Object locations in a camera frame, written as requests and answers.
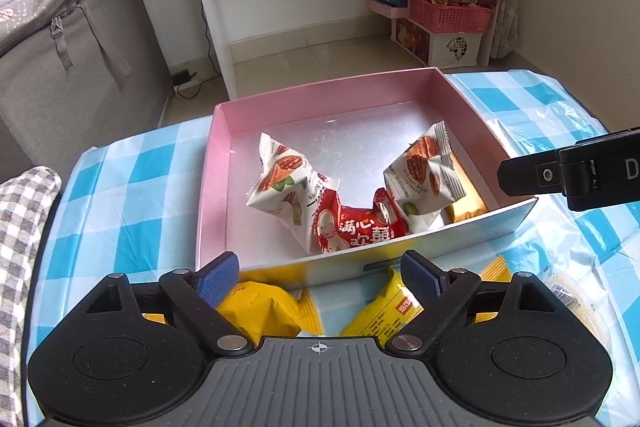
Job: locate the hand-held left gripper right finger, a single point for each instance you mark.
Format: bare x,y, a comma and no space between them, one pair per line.
420,281

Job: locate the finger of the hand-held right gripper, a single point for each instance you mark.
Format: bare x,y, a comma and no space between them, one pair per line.
525,173

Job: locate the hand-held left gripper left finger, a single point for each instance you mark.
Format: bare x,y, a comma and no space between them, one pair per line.
220,281

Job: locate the plain yellow snack packet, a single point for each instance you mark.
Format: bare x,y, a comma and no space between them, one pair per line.
265,312

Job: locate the pink cardboard box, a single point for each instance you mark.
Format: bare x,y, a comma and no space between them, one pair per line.
350,132

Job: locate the tan orange snack packet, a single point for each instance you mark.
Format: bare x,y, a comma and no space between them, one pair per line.
470,202

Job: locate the white walnut print snack packet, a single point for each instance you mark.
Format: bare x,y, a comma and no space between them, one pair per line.
280,187
425,172

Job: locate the blue checked tablecloth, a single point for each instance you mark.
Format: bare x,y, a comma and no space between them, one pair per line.
150,167

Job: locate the white storage crate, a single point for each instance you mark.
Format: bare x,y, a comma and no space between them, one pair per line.
460,49

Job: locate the clear cracker packet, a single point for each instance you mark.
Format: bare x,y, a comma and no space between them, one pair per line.
585,312

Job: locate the large pink basket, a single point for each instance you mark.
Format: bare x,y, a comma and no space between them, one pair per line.
447,18

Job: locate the grey checked cushion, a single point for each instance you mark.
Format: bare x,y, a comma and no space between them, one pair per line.
20,257

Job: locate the power strip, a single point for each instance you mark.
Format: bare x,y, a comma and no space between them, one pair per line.
185,78

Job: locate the grey sofa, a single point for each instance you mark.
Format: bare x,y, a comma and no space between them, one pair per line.
100,97

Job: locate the white shelf unit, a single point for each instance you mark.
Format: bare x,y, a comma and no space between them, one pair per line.
220,7

